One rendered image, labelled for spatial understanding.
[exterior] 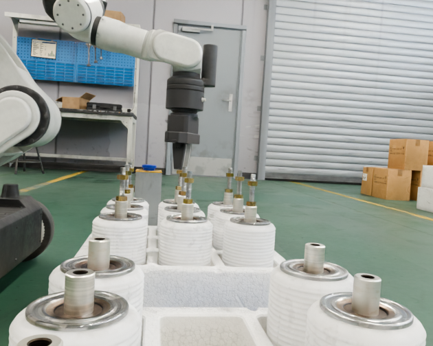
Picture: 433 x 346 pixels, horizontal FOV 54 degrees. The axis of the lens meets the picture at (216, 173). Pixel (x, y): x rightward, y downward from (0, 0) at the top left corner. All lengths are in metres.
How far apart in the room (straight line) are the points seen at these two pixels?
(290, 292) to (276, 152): 5.59
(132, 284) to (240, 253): 0.35
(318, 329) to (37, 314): 0.22
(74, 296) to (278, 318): 0.23
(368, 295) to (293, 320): 0.11
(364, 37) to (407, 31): 0.65
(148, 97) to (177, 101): 4.95
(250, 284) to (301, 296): 0.29
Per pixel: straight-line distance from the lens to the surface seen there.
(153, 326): 0.51
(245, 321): 0.54
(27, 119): 1.05
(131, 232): 0.74
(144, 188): 1.14
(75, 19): 1.00
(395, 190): 4.44
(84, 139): 5.96
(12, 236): 1.15
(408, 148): 4.48
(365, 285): 0.38
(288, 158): 6.06
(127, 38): 1.01
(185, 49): 0.97
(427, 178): 3.75
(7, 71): 1.12
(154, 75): 5.95
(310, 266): 0.49
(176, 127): 0.96
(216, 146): 5.91
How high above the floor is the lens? 0.38
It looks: 3 degrees down
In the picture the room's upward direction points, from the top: 3 degrees clockwise
